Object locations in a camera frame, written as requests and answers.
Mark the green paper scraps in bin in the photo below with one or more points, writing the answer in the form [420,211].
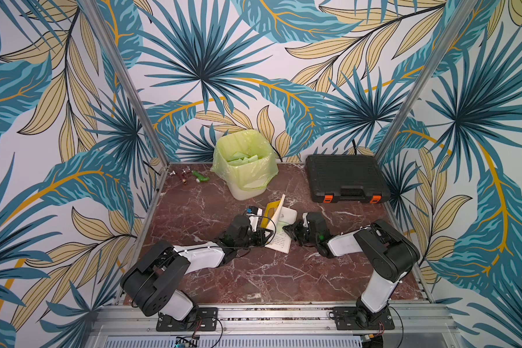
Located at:
[239,158]

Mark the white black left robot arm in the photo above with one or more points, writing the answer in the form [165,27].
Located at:
[152,283]

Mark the black plastic tool case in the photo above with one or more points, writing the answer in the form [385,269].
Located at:
[346,178]

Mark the aluminium mounting rail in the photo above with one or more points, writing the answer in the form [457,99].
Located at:
[416,324]

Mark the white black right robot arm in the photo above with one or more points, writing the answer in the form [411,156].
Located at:
[391,255]

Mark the white bin with green bag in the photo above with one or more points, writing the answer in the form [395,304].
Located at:
[246,181]

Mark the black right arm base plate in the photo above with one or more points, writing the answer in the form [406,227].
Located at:
[360,319]

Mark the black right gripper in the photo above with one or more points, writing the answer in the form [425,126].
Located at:
[300,230]

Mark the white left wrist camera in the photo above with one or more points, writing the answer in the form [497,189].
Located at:
[255,215]

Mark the yellow cartoon cover book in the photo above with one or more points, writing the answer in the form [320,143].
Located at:
[277,216]

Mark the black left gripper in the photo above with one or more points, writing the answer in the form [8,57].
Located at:
[262,238]

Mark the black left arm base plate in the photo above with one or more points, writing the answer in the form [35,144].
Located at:
[202,319]

